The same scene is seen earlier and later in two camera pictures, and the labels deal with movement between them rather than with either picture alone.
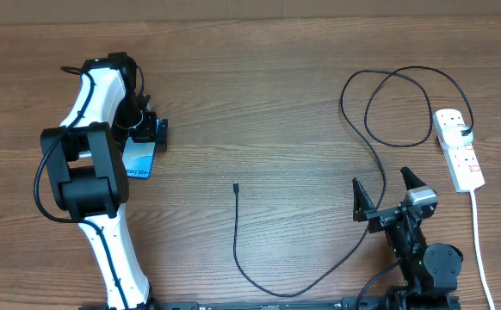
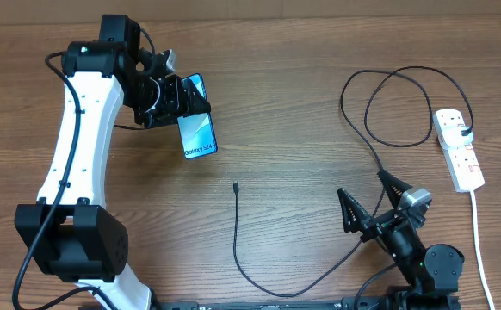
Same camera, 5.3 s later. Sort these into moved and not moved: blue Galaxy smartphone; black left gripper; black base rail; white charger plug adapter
Moved: black left gripper; blue Galaxy smartphone
Not moved: black base rail; white charger plug adapter
